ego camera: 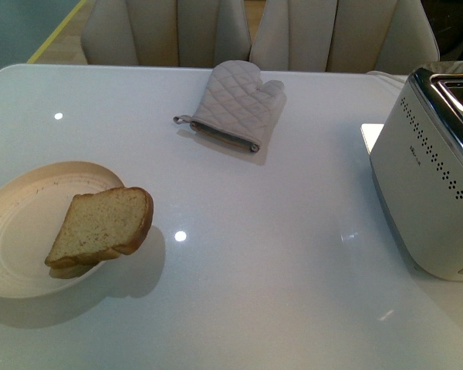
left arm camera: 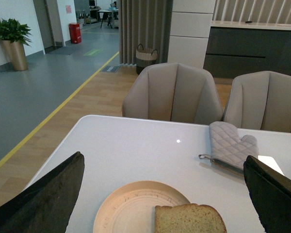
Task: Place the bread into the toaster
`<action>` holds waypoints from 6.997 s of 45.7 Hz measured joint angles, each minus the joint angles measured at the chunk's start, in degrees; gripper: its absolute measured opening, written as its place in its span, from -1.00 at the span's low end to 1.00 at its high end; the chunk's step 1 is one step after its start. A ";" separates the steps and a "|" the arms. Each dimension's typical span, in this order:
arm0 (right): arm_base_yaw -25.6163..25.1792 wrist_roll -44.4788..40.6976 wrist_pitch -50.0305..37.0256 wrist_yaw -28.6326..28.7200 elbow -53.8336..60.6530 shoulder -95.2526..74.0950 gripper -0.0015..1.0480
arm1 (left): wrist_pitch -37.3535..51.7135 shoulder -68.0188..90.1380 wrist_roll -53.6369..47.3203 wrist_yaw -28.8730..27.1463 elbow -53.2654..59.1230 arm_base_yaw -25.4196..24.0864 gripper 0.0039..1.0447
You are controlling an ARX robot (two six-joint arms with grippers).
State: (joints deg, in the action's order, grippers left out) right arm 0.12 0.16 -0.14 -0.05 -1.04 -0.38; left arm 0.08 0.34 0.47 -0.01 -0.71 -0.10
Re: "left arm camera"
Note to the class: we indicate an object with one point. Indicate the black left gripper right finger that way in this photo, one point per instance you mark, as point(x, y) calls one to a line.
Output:
point(270, 193)

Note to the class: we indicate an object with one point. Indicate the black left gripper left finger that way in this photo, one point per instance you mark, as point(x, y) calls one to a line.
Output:
point(47, 204)

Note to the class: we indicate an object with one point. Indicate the slice of toast bread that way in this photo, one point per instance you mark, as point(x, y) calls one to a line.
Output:
point(188, 218)

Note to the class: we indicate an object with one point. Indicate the grey quilted oven mitt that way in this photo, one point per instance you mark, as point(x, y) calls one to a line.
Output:
point(228, 150)

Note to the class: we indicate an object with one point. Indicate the beige round plate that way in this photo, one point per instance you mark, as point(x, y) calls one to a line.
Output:
point(131, 208)

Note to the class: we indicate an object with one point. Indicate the beige upholstered chair right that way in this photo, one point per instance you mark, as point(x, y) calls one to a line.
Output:
point(260, 101)

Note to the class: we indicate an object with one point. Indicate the beige upholstered chair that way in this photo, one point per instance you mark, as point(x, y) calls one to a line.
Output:
point(174, 92)
point(260, 101)

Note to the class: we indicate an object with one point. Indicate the beige upholstered chair left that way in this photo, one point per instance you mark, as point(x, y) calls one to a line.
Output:
point(174, 92)

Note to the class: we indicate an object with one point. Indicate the dark grey counter cabinet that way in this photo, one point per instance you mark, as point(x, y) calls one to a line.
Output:
point(236, 48)

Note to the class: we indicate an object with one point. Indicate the gold tall plant pot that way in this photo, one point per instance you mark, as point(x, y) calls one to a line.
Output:
point(16, 54)

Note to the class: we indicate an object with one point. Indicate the red box cabinet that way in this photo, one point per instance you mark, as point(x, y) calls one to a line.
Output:
point(75, 33)

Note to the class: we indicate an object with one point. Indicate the green potted plant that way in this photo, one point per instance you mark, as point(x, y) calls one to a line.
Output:
point(11, 30)

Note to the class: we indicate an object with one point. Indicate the white pillar cabinet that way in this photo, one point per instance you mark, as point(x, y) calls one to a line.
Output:
point(189, 33)

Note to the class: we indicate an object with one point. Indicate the distant desk with items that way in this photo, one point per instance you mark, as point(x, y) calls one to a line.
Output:
point(103, 10)

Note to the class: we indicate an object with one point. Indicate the beige pleated curtain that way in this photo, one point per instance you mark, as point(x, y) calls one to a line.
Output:
point(146, 22)

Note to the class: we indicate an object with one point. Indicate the woven basket with handles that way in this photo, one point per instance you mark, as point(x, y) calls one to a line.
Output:
point(145, 57)

